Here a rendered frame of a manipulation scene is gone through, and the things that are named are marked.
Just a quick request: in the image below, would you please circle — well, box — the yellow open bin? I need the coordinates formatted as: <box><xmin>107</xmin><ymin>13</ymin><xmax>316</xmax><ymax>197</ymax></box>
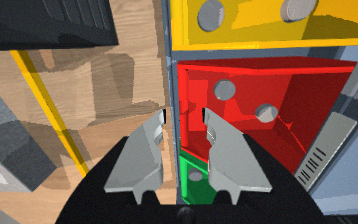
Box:
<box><xmin>170</xmin><ymin>0</ymin><xmax>358</xmax><ymax>51</ymax></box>

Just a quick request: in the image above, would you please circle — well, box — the green open bin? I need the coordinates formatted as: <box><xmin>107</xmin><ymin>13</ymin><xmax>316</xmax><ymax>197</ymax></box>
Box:
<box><xmin>179</xmin><ymin>138</ymin><xmax>217</xmax><ymax>204</ymax></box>

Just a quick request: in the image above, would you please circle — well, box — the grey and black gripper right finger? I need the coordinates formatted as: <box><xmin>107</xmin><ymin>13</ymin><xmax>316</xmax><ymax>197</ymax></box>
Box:
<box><xmin>202</xmin><ymin>107</ymin><xmax>329</xmax><ymax>224</ymax></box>

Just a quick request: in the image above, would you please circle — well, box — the red bin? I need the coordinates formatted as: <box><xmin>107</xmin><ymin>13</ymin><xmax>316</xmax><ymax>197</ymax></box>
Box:
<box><xmin>177</xmin><ymin>56</ymin><xmax>357</xmax><ymax>174</ymax></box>

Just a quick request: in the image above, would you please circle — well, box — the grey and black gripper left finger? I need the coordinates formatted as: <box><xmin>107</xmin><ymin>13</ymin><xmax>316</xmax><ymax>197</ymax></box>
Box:
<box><xmin>55</xmin><ymin>108</ymin><xmax>166</xmax><ymax>224</ymax></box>

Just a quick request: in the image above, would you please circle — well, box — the yellow bar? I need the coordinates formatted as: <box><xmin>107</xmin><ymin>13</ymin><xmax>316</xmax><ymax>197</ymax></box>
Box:
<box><xmin>10</xmin><ymin>50</ymin><xmax>89</xmax><ymax>177</ymax></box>

